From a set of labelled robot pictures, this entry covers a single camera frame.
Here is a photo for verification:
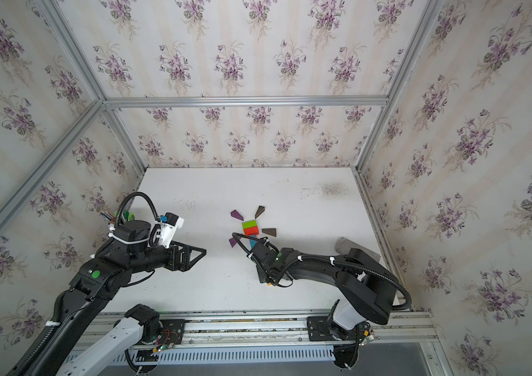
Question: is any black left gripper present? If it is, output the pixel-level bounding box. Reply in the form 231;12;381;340
128;237;206;276

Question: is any red rectangular block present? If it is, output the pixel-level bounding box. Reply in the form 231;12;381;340
243;227;260;236

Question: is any green rectangular block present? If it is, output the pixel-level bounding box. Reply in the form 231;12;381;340
242;219;258;229

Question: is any brown triangle block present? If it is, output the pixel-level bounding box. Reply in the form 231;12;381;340
254;205;265;219
262;228;277;238

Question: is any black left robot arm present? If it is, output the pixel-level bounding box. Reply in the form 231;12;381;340
8;220;207;375

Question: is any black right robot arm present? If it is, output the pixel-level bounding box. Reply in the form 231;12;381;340
232;233;413;369

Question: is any colourful pens bundle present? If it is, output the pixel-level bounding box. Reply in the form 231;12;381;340
99;211;135;224

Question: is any grey eraser pad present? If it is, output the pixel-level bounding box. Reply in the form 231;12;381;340
334;237;381;262

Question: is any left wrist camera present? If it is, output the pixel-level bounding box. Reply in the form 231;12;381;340
159;212;185;248

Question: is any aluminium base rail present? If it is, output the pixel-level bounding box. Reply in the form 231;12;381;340
61;310;447;375

